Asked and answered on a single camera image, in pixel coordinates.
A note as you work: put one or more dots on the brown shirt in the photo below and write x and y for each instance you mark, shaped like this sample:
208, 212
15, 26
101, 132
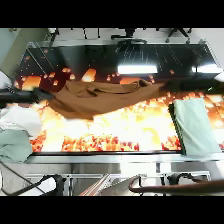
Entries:
100, 98

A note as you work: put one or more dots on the silver frame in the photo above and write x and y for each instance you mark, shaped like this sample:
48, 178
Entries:
110, 159

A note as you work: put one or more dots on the black office chair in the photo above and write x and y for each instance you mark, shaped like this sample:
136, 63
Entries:
129, 33
178, 32

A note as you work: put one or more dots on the brown clothes hanger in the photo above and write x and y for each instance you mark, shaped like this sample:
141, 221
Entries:
180, 188

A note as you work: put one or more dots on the black garment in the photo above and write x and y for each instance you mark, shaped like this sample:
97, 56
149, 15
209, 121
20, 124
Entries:
175, 130

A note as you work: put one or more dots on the pale green garment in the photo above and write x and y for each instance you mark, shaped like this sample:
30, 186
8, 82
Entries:
195, 126
13, 145

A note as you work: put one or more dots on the white garment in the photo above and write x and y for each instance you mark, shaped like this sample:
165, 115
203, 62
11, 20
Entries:
18, 118

